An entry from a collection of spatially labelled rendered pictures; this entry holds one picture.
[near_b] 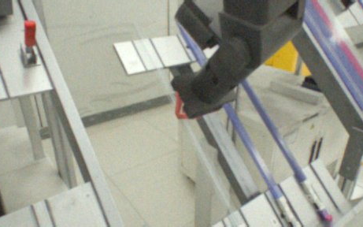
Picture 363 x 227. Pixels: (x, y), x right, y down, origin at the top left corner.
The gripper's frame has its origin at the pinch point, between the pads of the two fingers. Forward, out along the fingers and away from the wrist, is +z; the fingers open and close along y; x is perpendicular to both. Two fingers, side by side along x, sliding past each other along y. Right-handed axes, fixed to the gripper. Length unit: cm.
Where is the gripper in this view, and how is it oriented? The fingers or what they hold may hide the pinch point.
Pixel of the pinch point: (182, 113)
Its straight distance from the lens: 52.4
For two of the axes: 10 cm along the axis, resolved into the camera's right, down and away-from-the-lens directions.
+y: -7.9, 2.6, -5.5
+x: 4.4, 8.7, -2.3
